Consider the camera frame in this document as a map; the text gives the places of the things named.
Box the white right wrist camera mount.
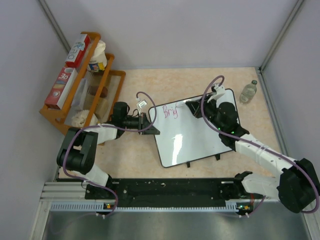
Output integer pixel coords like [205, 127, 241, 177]
[206, 83, 226, 103]

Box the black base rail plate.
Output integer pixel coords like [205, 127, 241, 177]
[85, 178, 253, 208]

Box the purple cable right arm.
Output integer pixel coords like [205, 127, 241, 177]
[201, 75, 320, 218]

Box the clear plastic box on shelf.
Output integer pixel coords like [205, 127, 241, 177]
[71, 78, 89, 111]

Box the white whiteboard black frame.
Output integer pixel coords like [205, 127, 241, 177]
[148, 95, 232, 168]

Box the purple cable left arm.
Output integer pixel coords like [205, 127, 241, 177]
[62, 91, 158, 218]

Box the orange wooden shelf rack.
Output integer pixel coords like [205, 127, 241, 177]
[39, 32, 126, 135]

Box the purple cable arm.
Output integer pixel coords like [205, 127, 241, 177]
[201, 75, 320, 218]
[62, 91, 158, 218]

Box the white crumpled bag lower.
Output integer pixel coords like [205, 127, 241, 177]
[71, 109, 98, 128]

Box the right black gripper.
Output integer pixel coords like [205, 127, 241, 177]
[186, 94, 225, 132]

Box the red white toothpaste box upper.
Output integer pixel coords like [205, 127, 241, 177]
[65, 34, 91, 68]

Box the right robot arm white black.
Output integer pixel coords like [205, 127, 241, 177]
[185, 97, 320, 214]

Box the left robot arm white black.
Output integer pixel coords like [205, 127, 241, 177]
[56, 100, 160, 199]

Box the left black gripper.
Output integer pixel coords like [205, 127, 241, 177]
[122, 112, 160, 136]

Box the red 3D toothpaste box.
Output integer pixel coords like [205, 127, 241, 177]
[44, 66, 78, 110]

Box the pink capped whiteboard marker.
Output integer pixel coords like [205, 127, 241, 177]
[175, 100, 187, 108]

